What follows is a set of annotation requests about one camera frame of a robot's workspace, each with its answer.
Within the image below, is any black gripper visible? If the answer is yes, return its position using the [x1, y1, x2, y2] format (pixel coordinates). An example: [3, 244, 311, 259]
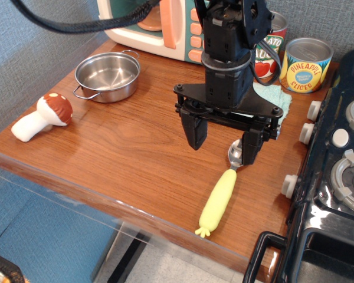
[173, 52, 283, 166]

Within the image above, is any stainless steel pot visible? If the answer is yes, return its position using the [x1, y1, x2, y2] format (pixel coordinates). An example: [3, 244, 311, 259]
[73, 50, 141, 103]

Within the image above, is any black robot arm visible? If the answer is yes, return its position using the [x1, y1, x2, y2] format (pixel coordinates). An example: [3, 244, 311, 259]
[173, 1, 283, 166]

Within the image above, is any light blue cloth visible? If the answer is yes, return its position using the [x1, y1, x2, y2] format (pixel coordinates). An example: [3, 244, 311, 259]
[253, 82, 292, 125]

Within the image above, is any tomato sauce can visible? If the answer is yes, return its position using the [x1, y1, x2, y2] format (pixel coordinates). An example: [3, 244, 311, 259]
[255, 11, 288, 78]

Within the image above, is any pineapple slices can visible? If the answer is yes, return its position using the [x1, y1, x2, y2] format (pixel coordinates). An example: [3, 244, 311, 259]
[279, 38, 333, 94]

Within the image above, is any toy microwave oven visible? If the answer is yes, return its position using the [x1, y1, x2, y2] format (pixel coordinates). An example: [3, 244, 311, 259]
[105, 0, 204, 64]

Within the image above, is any black toy stove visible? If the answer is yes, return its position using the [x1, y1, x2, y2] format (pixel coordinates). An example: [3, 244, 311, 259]
[243, 50, 354, 282]

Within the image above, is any plush mushroom toy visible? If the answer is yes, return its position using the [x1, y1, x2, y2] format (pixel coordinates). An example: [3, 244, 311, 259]
[11, 93, 73, 142]

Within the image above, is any orange object at corner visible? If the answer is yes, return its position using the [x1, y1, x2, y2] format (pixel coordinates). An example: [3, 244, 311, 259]
[0, 256, 29, 283]

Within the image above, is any yellow handled spoon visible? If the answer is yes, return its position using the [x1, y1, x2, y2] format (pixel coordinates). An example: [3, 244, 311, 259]
[194, 139, 243, 238]

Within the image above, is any black braided cable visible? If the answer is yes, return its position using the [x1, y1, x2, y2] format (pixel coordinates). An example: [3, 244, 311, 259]
[11, 0, 162, 34]

